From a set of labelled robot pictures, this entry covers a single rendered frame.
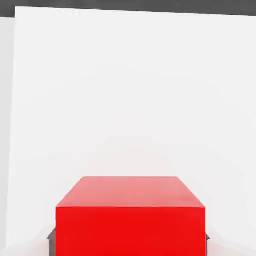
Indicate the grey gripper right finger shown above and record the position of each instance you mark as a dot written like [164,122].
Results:
[207,245]

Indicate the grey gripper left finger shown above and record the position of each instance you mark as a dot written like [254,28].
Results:
[52,243]

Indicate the small red cube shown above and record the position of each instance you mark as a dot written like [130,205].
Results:
[130,226]

